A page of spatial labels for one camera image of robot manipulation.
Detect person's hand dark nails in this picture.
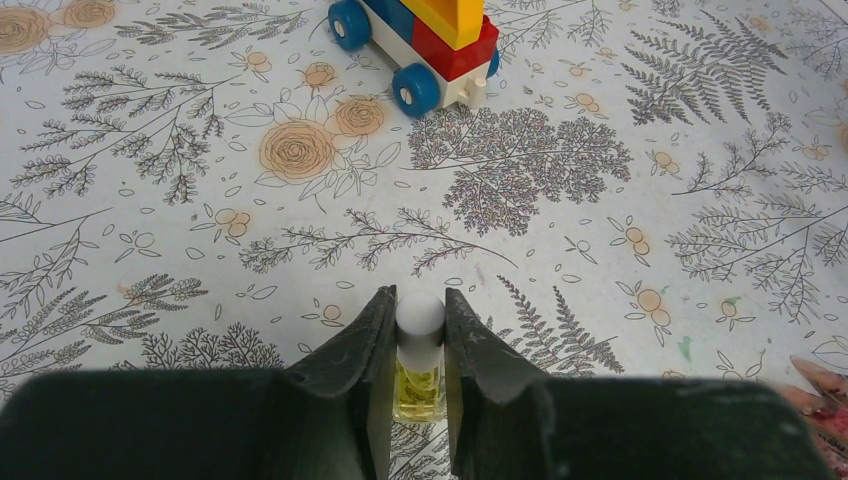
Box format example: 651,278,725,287
774,356,847,479

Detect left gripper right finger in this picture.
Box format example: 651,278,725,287
445,288,832,479

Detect floral patterned table cloth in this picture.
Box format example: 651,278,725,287
1,1,847,479

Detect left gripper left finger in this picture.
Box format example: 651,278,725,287
1,286,397,479

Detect yellow red toy block car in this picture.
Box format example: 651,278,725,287
327,0,500,118

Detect yellow nail polish bottle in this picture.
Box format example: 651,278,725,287
392,361,446,424

